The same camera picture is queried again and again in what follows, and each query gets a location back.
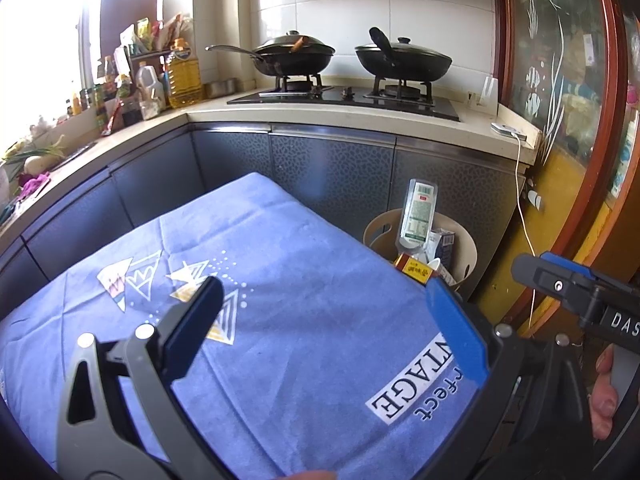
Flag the green scallions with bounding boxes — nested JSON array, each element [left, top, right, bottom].
[[0, 140, 66, 166]]

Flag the white radish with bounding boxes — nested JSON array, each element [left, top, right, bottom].
[[24, 155, 66, 173]]

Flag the purple cloth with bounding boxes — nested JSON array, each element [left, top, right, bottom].
[[19, 172, 51, 198]]

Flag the rack of seasoning packets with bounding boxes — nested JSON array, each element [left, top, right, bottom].
[[117, 12, 196, 61]]

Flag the yellow box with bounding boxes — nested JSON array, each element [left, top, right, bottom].
[[392, 254, 435, 286]]

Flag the person's right hand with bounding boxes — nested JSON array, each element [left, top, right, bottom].
[[589, 345, 621, 441]]

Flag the small steel pot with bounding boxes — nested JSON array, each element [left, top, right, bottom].
[[206, 78, 240, 100]]

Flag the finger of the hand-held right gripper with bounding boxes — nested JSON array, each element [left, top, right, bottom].
[[512, 254, 601, 326], [542, 252, 596, 281]]

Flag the black frying pan with lid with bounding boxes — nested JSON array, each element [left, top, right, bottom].
[[354, 26, 453, 82]]

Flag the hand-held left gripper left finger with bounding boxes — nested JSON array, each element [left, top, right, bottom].
[[55, 275, 224, 480]]

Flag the white plastic jug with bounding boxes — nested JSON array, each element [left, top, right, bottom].
[[134, 61, 167, 111]]

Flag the yellow cooking oil bottle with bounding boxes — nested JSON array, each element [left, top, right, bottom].
[[165, 37, 205, 109]]

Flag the black wok with lid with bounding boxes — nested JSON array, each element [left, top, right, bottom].
[[206, 30, 336, 78]]

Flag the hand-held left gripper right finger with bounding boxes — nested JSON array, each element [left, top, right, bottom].
[[424, 277, 596, 480]]

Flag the grey white milk carton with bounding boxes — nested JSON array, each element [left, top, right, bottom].
[[427, 228, 457, 281]]

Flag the grey kitchen cabinet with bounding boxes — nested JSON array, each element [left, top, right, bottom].
[[0, 87, 543, 321]]

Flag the green silver snack wrapper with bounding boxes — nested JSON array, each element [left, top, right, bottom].
[[395, 178, 439, 261]]

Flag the row of sauce bottles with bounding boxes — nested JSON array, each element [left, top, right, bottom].
[[65, 55, 146, 128]]

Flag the white cable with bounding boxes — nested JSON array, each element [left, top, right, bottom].
[[515, 137, 538, 341]]

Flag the printed blue tablecloth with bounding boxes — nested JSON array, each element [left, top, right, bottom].
[[0, 172, 496, 480]]

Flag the white phone with cable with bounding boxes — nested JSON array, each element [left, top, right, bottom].
[[491, 121, 528, 141]]

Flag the black gas stove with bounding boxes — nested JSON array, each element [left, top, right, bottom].
[[227, 75, 461, 122]]

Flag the beige bin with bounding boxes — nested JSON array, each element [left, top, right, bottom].
[[362, 208, 478, 288]]

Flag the etched glass door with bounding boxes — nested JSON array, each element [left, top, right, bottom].
[[500, 0, 640, 331]]

